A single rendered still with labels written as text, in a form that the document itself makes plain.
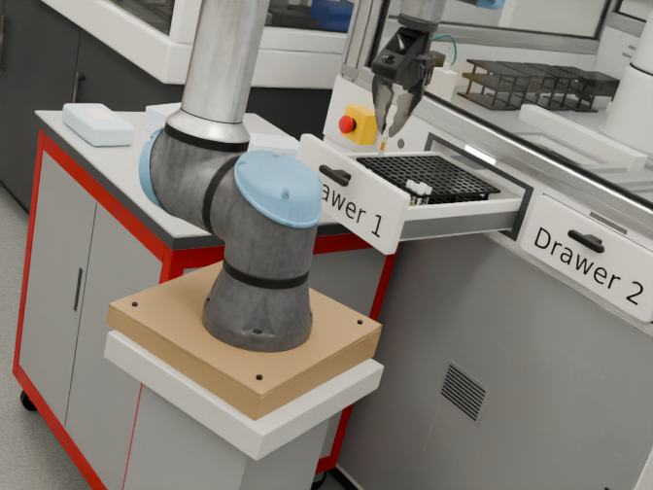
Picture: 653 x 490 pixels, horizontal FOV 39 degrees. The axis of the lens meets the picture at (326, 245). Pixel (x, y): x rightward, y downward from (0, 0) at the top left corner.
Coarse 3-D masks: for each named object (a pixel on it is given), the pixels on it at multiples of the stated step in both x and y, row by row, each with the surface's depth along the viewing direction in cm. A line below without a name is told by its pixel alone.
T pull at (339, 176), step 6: (324, 168) 160; (330, 168) 160; (324, 174) 161; (330, 174) 159; (336, 174) 158; (342, 174) 159; (348, 174) 160; (336, 180) 158; (342, 180) 157; (348, 180) 157; (342, 186) 157
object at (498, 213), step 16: (448, 160) 190; (480, 176) 184; (512, 192) 178; (416, 208) 157; (432, 208) 160; (448, 208) 162; (464, 208) 165; (480, 208) 168; (496, 208) 171; (512, 208) 174; (416, 224) 159; (432, 224) 161; (448, 224) 164; (464, 224) 167; (480, 224) 170; (496, 224) 173; (512, 224) 176; (400, 240) 158
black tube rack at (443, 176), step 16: (384, 160) 176; (400, 160) 179; (416, 160) 182; (432, 160) 183; (400, 176) 169; (416, 176) 172; (432, 176) 174; (448, 176) 176; (464, 176) 179; (432, 192) 166; (448, 192) 168; (464, 192) 170; (480, 192) 172; (496, 192) 175
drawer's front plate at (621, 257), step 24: (552, 216) 167; (576, 216) 163; (528, 240) 172; (552, 240) 168; (624, 240) 156; (552, 264) 168; (600, 264) 160; (624, 264) 157; (648, 264) 153; (600, 288) 161; (624, 288) 157; (648, 288) 154; (648, 312) 154
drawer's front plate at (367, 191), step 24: (312, 144) 168; (312, 168) 169; (336, 168) 163; (360, 168) 159; (336, 192) 164; (360, 192) 159; (384, 192) 154; (336, 216) 164; (384, 216) 155; (384, 240) 155
